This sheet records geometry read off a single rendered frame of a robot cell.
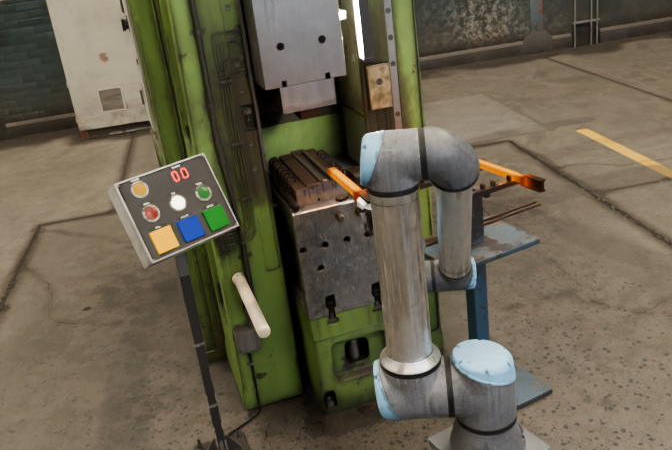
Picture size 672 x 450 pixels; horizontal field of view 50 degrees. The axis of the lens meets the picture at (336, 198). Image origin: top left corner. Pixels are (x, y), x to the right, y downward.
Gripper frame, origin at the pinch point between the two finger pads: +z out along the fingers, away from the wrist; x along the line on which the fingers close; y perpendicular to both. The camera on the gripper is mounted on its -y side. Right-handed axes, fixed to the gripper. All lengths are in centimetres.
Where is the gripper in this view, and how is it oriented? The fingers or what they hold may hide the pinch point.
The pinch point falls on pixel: (363, 196)
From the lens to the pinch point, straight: 228.9
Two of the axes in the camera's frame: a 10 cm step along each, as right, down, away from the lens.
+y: 1.1, 9.2, 3.8
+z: -3.1, -3.3, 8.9
